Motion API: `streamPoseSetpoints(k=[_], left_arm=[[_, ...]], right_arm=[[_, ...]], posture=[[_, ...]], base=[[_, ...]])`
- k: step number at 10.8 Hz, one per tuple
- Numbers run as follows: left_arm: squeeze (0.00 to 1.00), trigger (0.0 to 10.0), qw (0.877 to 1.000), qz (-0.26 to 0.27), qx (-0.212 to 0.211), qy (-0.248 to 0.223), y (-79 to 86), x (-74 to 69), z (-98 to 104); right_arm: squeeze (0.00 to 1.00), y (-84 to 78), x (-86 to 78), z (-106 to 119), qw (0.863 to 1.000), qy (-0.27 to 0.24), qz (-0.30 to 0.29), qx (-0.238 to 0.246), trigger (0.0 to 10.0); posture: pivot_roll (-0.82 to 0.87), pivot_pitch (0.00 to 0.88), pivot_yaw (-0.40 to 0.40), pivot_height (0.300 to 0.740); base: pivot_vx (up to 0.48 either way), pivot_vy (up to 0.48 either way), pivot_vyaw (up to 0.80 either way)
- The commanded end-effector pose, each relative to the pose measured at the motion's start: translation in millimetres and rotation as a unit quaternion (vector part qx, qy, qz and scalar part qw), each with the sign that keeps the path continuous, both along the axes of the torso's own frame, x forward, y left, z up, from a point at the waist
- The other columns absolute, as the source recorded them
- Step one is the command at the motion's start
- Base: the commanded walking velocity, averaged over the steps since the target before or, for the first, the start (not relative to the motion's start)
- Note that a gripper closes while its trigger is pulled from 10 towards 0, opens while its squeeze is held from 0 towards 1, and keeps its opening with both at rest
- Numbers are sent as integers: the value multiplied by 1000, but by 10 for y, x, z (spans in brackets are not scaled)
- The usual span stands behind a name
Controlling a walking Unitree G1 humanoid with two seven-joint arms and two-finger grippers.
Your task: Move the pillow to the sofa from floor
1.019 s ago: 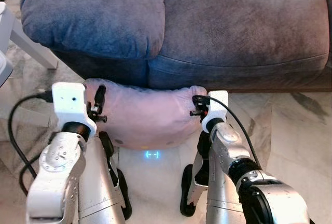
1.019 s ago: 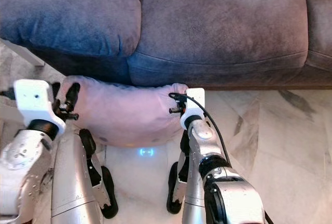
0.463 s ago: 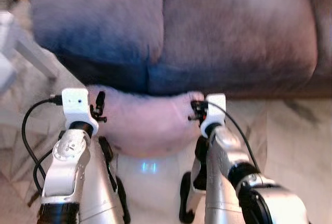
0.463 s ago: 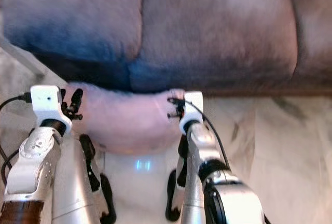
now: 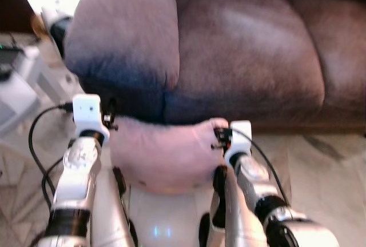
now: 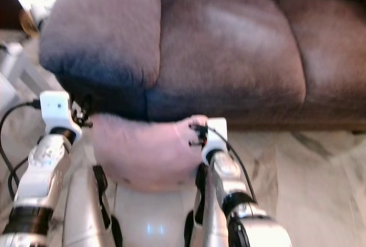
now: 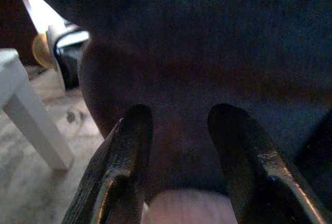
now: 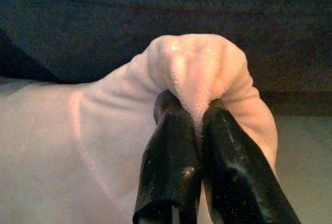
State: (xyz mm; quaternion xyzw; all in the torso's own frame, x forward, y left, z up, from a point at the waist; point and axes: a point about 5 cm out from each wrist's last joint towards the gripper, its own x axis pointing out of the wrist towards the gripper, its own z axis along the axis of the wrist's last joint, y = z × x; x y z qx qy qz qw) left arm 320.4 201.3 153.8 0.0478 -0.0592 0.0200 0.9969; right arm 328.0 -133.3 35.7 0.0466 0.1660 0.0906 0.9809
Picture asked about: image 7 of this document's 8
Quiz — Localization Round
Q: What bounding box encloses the small white table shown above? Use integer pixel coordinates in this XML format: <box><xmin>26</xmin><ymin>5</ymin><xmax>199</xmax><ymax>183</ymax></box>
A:
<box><xmin>0</xmin><ymin>48</ymin><xmax>75</xmax><ymax>172</ymax></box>

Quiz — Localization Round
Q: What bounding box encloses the brown fabric sofa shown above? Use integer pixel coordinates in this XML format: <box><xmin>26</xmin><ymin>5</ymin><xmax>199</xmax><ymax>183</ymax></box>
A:
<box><xmin>24</xmin><ymin>0</ymin><xmax>332</xmax><ymax>201</ymax></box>

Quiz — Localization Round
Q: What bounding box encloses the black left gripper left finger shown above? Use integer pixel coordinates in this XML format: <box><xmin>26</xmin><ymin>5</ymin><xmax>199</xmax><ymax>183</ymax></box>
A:
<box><xmin>61</xmin><ymin>104</ymin><xmax>154</xmax><ymax>224</ymax></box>

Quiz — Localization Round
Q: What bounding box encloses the yellow round object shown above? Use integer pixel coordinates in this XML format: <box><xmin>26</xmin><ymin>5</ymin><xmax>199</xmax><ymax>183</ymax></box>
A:
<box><xmin>32</xmin><ymin>33</ymin><xmax>56</xmax><ymax>71</ymax></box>

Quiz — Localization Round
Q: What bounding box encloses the black bag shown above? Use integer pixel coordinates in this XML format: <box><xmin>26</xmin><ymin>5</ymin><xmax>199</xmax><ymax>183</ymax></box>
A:
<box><xmin>53</xmin><ymin>30</ymin><xmax>91</xmax><ymax>91</ymax></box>

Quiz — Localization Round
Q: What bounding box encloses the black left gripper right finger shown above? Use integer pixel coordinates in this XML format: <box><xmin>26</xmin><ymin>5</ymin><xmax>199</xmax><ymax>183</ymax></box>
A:
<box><xmin>206</xmin><ymin>103</ymin><xmax>332</xmax><ymax>224</ymax></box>

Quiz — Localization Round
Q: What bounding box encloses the small white appliance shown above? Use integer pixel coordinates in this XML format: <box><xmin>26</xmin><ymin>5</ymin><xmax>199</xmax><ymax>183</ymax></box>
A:
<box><xmin>46</xmin><ymin>24</ymin><xmax>80</xmax><ymax>71</ymax></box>

